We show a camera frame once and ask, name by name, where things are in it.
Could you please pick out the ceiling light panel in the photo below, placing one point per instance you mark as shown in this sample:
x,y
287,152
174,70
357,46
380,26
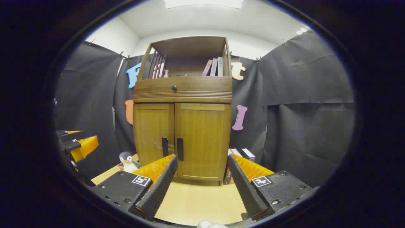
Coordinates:
x,y
202,3
301,31

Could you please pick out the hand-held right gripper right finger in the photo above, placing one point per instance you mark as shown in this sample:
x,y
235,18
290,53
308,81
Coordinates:
x,y
245,186

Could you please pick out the wooden shoe cabinet door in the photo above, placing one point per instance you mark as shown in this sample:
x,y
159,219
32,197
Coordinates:
x,y
152,133
202,139

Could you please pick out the grey book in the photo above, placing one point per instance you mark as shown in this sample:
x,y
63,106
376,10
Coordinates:
x,y
214,67

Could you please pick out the white book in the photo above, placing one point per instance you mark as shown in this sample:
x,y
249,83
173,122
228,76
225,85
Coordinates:
x,y
220,66

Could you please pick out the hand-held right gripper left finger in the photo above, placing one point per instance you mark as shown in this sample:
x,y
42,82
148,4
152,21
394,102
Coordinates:
x,y
159,186

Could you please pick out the penguin plush toy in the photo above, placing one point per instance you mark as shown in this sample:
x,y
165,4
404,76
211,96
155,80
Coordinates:
x,y
128,163

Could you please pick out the black backdrop cloth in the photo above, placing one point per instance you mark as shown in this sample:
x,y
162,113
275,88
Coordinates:
x,y
300,95

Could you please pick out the wooden double-door shoe cabinet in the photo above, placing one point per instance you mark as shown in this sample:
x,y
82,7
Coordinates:
x,y
186,47

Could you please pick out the small white pump bottle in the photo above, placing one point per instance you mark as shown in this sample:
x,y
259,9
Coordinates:
x,y
165,74

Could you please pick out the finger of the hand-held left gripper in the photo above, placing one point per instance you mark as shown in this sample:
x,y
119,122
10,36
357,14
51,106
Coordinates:
x,y
71,145
63,133

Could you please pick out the wooden cabinet drawer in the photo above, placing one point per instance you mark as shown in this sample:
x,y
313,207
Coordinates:
x,y
196,85

